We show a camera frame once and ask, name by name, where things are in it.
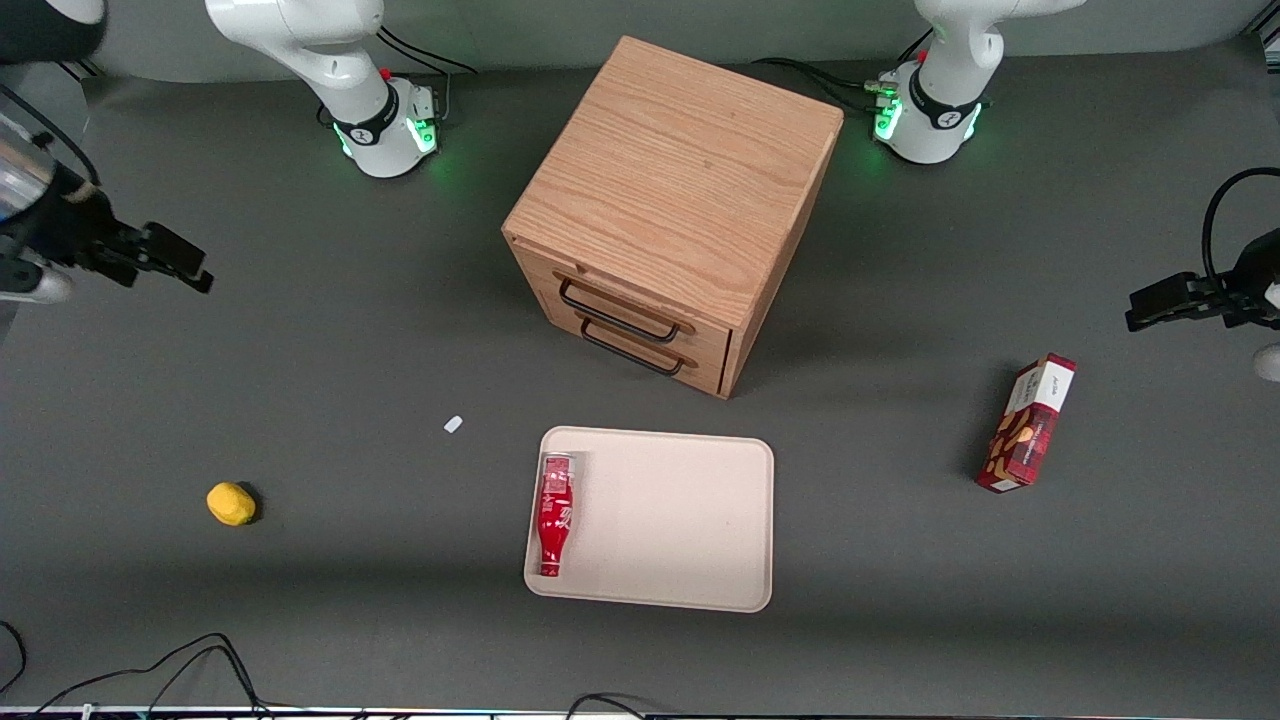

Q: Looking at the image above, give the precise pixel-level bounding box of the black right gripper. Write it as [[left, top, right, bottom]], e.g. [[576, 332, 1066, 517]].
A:
[[28, 165, 215, 295]]

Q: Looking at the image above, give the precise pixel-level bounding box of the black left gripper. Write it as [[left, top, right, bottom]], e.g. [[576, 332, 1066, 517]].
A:
[[1125, 228, 1280, 334]]

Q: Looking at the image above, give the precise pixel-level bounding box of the red coke bottle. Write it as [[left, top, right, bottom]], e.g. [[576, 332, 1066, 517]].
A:
[[537, 451, 580, 579]]

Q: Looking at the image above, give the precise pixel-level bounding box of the beige plastic tray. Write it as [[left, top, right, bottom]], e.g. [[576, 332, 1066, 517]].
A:
[[523, 425, 776, 614]]

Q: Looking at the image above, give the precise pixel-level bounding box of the red snack box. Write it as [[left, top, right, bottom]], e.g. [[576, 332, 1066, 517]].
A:
[[975, 352, 1079, 494]]

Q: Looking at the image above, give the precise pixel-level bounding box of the yellow lemon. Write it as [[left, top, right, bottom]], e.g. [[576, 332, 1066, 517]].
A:
[[206, 481, 258, 528]]

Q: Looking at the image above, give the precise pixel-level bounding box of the wooden drawer cabinet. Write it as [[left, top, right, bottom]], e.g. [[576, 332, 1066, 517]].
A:
[[501, 35, 846, 401]]

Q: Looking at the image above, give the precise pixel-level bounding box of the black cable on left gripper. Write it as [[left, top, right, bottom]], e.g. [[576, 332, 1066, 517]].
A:
[[1202, 167, 1280, 293]]

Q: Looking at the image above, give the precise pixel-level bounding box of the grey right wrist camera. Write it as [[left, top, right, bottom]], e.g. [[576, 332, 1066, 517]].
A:
[[0, 252, 77, 305]]

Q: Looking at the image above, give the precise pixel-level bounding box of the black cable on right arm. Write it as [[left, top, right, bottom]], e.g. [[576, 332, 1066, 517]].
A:
[[0, 85, 103, 189]]

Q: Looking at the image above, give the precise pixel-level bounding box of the black right arm base cable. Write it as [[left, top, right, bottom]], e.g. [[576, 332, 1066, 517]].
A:
[[376, 18, 481, 123]]

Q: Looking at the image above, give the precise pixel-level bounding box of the black arm base cable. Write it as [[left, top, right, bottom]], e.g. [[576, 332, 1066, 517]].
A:
[[376, 18, 481, 123], [750, 30, 936, 113]]

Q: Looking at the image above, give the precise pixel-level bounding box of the long black looped floor cable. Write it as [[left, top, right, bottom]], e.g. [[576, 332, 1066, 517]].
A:
[[0, 620, 276, 720]]

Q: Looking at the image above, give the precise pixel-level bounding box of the black left arm base cable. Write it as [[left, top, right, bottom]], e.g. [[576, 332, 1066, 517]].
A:
[[750, 30, 936, 113]]

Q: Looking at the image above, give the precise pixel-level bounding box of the black metal drawer handle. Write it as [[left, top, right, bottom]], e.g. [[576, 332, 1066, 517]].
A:
[[557, 277, 683, 344], [579, 318, 689, 378]]

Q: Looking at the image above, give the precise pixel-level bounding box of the short black floor cable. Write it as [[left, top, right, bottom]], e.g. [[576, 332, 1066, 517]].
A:
[[565, 692, 656, 720]]

